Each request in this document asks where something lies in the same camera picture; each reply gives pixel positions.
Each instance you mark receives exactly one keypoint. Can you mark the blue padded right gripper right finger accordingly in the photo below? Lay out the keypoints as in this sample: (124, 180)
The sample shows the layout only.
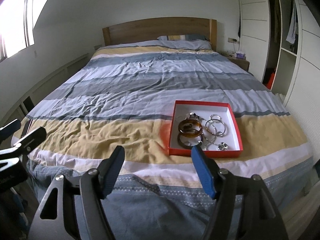
(219, 184)

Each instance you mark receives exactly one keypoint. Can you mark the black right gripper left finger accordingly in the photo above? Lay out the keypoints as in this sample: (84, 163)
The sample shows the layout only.
(95, 185)

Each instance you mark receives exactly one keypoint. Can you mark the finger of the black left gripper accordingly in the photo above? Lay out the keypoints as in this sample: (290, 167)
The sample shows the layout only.
(26, 144)
(9, 129)

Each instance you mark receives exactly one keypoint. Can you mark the red white jewelry box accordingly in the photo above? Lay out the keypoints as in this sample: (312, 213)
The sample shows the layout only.
(201, 111)

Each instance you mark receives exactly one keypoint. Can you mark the silver bangles pair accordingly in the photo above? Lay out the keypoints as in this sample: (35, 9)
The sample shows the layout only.
(216, 126)

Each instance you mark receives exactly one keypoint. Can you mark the dark bangle in box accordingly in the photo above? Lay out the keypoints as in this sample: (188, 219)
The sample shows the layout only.
(188, 143)

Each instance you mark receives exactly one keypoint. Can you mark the amber tortoiseshell bangle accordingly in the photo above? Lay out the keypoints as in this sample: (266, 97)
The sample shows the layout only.
(190, 128)

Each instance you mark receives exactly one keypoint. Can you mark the window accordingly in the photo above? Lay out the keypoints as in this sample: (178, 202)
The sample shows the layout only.
(16, 26)

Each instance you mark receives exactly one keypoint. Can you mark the striped duvet cover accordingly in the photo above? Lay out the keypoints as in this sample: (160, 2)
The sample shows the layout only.
(125, 96)

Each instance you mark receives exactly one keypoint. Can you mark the orange object in wardrobe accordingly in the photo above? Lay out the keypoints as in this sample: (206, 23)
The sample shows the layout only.
(270, 81)

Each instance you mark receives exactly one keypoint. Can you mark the wooden nightstand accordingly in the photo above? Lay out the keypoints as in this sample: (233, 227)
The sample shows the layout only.
(243, 64)

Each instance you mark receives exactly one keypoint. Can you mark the purple tissue box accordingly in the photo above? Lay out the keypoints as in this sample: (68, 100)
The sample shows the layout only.
(240, 55)

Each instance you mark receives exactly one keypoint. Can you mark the grey blue pillow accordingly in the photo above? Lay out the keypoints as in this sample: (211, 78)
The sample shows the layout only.
(189, 41)

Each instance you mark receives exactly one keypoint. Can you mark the white wardrobe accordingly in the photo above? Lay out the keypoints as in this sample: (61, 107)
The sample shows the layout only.
(264, 25)

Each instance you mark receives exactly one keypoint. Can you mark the wooden headboard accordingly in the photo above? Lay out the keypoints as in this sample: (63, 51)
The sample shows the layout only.
(151, 28)

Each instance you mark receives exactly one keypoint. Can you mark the hanging shirt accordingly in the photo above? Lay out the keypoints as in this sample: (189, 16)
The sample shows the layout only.
(291, 35)

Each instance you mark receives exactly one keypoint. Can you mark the low white wall cabinet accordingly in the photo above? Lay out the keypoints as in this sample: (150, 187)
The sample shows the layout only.
(13, 97)

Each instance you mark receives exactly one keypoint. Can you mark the silver ring ornament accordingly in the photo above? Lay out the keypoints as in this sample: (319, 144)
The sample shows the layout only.
(222, 146)

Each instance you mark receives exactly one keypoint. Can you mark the wall power socket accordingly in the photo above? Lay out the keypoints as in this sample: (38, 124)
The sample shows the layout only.
(232, 40)

